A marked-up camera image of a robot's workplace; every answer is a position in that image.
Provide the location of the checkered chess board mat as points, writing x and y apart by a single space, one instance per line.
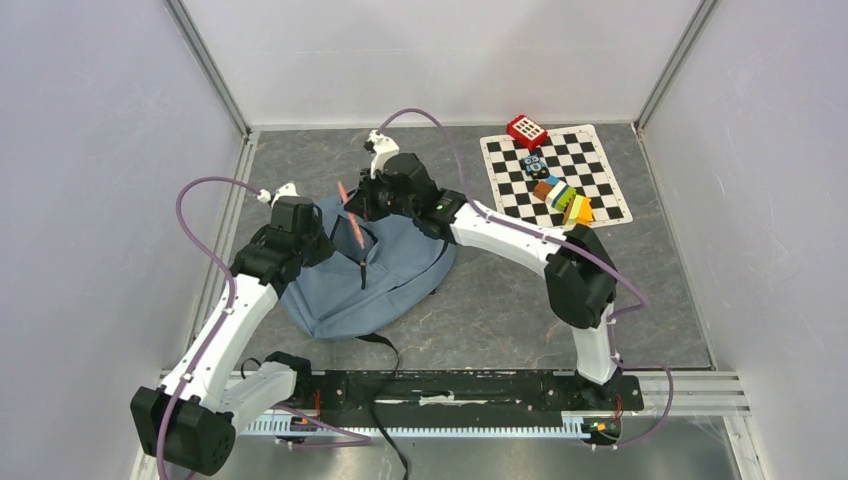
573 155

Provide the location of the orange yellow block toy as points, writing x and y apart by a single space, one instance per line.
578 212

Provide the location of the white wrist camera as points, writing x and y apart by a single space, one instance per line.
381 148
271 197

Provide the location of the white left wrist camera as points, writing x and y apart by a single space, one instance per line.
271 197

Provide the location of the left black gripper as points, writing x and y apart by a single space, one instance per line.
326 248

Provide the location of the blue student backpack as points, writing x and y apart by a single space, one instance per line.
365 285

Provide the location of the red calculator toy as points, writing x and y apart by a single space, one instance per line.
528 133

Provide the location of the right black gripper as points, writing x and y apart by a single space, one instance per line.
363 200

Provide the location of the blue robot toy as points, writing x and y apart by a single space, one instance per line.
535 167

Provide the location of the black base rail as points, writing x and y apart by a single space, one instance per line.
434 399

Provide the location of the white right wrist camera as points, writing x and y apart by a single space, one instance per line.
381 148

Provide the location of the orange pencil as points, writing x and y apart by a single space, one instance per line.
357 231

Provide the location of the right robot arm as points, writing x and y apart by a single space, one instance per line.
578 273

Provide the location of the colourful block stack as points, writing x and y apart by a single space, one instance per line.
555 193

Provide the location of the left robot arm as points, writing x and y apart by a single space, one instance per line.
192 418

